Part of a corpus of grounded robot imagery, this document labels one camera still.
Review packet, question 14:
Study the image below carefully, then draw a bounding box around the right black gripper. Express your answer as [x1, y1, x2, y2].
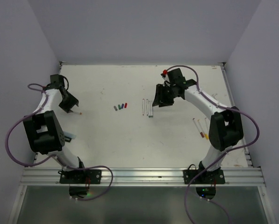
[152, 83, 176, 106]

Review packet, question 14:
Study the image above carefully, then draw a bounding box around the yellow marker pen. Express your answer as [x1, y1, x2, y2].
[198, 120, 209, 140]

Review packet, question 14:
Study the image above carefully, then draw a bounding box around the pink marker pen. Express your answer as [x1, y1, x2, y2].
[205, 118, 210, 129]

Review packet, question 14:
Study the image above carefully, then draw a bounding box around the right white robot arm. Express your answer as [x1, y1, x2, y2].
[152, 66, 243, 183]

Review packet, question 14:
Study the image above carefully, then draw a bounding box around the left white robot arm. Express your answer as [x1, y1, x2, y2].
[23, 74, 87, 183]

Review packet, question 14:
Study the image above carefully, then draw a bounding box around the light blue highlighter pen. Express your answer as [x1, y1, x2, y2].
[63, 131, 77, 139]

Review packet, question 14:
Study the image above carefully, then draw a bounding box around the black marker pen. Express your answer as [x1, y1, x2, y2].
[64, 137, 72, 142]

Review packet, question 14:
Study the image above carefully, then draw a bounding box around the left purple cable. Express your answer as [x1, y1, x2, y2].
[5, 83, 114, 202]

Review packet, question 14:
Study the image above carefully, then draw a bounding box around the purple cable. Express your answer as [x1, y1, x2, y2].
[167, 65, 261, 224]
[5, 83, 114, 202]

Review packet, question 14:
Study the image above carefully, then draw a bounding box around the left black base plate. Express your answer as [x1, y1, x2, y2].
[58, 169, 101, 184]

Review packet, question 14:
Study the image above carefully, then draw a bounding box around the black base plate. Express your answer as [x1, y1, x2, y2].
[183, 164, 226, 184]
[58, 169, 101, 184]

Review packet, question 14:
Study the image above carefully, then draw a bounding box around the aluminium front rail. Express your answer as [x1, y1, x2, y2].
[20, 168, 265, 187]

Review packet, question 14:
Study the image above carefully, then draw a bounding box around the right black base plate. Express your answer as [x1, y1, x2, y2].
[183, 164, 226, 184]

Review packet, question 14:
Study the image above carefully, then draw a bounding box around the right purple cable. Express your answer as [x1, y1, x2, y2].
[167, 65, 261, 224]

